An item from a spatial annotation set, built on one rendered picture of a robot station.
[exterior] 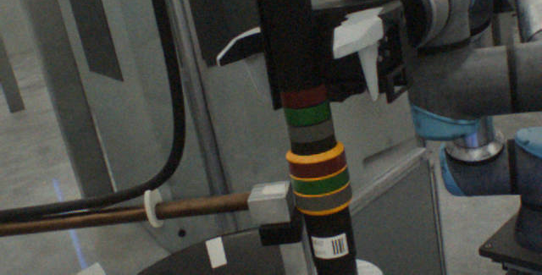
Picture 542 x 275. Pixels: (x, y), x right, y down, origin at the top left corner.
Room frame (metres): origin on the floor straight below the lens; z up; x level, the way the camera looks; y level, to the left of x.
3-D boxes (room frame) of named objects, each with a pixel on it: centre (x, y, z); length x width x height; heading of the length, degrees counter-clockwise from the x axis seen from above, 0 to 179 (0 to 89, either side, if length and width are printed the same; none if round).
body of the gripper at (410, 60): (0.50, -0.10, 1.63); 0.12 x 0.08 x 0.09; 143
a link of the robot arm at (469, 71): (0.62, -0.21, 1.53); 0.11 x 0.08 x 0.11; 66
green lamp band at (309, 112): (0.40, -0.02, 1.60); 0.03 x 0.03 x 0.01
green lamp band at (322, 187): (0.40, -0.02, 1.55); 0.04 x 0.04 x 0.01
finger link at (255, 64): (0.45, 0.00, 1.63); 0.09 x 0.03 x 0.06; 121
